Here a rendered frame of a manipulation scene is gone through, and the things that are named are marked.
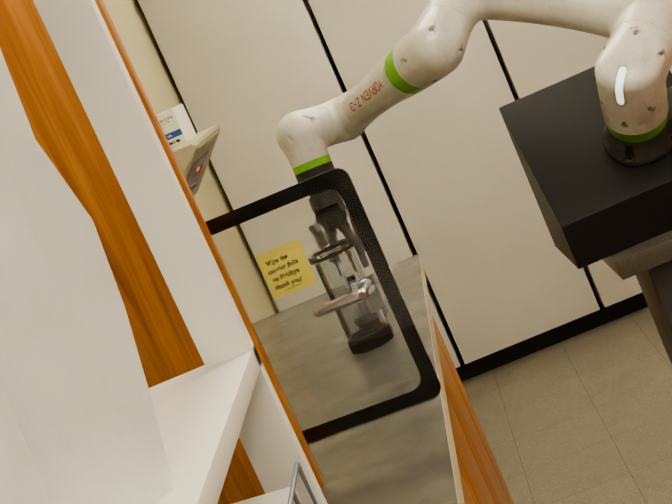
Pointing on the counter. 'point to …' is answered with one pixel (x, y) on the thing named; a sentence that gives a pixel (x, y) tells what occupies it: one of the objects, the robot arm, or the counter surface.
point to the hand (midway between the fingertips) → (355, 272)
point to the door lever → (346, 299)
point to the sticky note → (286, 269)
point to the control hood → (193, 149)
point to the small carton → (176, 125)
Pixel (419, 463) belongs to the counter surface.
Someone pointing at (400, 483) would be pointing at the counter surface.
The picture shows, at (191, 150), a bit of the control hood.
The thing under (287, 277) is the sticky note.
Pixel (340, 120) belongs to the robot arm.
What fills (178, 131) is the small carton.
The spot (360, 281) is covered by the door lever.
